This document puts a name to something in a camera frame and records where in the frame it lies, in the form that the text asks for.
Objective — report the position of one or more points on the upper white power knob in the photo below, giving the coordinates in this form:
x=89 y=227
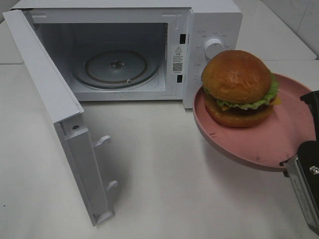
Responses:
x=213 y=46

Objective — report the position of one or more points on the white microwave oven body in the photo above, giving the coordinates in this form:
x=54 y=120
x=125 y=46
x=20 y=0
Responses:
x=72 y=29

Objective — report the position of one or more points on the white warning label sticker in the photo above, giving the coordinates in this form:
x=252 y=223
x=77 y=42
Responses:
x=178 y=53

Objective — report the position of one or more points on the burger with lettuce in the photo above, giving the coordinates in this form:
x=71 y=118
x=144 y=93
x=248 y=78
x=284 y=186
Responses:
x=239 y=89

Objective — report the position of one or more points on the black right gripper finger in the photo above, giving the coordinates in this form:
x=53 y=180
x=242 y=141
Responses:
x=312 y=100

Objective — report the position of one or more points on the pink round plate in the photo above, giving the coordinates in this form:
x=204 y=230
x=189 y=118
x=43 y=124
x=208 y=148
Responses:
x=270 y=143

